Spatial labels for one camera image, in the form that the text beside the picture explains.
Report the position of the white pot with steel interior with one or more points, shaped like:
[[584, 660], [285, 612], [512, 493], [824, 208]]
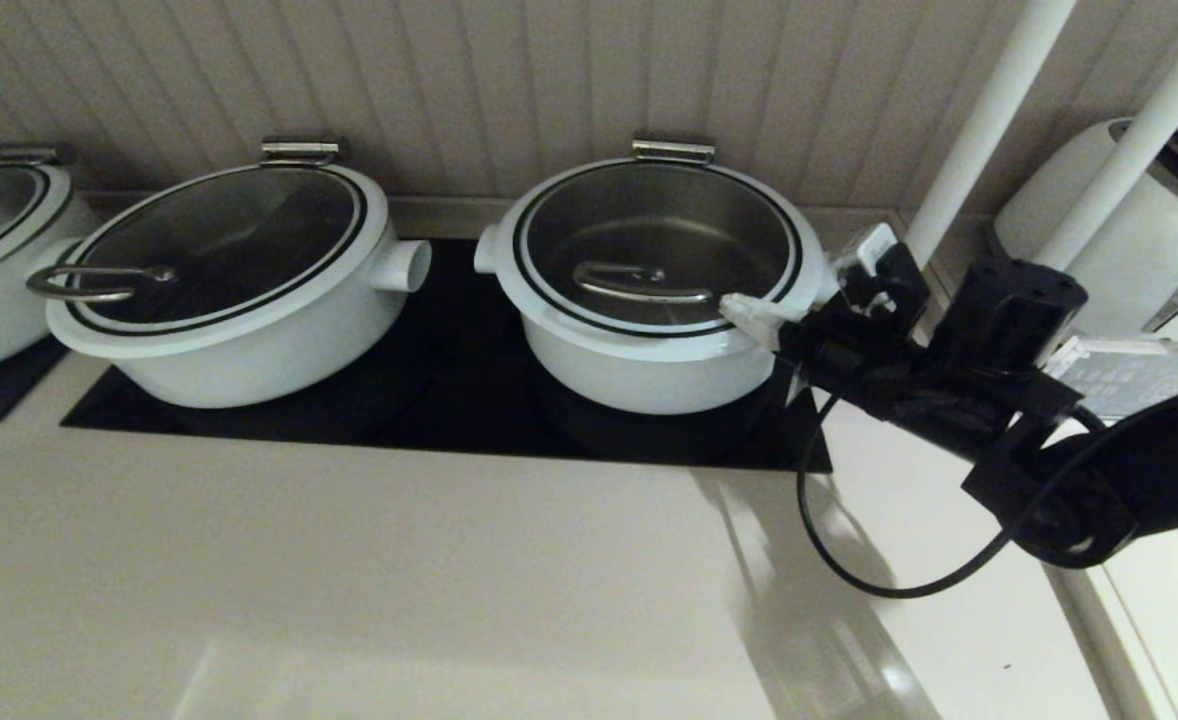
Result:
[[639, 370]]

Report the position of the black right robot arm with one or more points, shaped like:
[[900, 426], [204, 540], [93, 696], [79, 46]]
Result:
[[1099, 450]]

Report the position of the large black glass cooktop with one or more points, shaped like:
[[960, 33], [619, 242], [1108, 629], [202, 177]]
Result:
[[449, 410]]

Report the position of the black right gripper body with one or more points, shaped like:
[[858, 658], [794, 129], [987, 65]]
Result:
[[849, 350]]

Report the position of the white countertop appliance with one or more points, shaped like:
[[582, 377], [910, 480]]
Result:
[[1129, 240]]

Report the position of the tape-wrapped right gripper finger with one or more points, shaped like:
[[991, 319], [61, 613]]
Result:
[[749, 318], [764, 305]]

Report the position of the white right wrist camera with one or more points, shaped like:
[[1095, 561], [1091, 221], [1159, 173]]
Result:
[[869, 255]]

